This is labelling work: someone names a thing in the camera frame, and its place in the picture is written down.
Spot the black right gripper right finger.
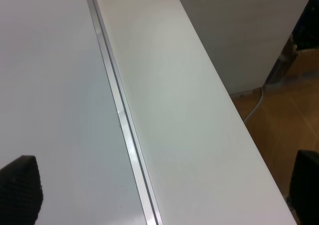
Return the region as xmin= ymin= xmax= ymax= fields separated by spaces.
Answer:
xmin=288 ymin=150 xmax=319 ymax=225

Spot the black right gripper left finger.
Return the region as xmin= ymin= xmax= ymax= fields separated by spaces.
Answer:
xmin=0 ymin=155 xmax=43 ymax=225

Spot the white aluminium-framed whiteboard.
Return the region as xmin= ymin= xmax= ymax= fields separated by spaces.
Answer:
xmin=0 ymin=0 xmax=157 ymax=225

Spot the white floor cable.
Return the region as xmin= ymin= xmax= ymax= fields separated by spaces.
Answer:
xmin=243 ymin=87 xmax=265 ymax=123

